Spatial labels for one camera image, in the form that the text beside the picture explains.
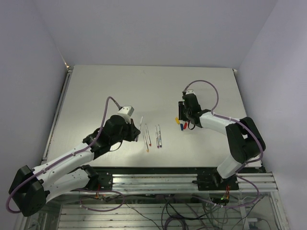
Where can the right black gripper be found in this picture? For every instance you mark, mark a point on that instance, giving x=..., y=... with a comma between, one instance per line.
x=181, y=106

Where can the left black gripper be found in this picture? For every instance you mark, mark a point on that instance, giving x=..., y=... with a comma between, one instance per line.
x=133, y=130

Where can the green pen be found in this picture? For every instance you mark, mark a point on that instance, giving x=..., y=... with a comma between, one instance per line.
x=140, y=127

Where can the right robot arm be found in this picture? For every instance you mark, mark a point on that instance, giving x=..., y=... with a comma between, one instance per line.
x=244, y=140

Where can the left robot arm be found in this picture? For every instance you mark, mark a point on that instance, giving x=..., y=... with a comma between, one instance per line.
x=32, y=188

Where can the red tipped pen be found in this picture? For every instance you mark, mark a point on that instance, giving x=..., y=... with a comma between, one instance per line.
x=148, y=135

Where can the yellow tipped pen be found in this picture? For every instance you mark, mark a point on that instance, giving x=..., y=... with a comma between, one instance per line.
x=145, y=142

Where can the purple tipped pen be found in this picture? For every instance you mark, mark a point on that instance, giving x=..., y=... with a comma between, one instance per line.
x=157, y=137

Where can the blue tipped pen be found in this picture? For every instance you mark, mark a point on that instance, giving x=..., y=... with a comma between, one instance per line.
x=159, y=137

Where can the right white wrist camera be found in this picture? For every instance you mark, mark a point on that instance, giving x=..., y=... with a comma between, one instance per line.
x=188, y=92

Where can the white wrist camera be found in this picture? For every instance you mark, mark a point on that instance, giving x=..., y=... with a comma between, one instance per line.
x=188, y=92
x=126, y=112

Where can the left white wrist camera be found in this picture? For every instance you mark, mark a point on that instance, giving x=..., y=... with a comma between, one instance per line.
x=126, y=112

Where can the aluminium frame rail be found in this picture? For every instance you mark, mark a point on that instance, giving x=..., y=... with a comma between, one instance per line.
x=189, y=183

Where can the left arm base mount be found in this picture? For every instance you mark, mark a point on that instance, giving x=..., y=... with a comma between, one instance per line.
x=98, y=180

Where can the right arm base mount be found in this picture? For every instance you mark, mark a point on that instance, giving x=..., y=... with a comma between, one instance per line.
x=208, y=179

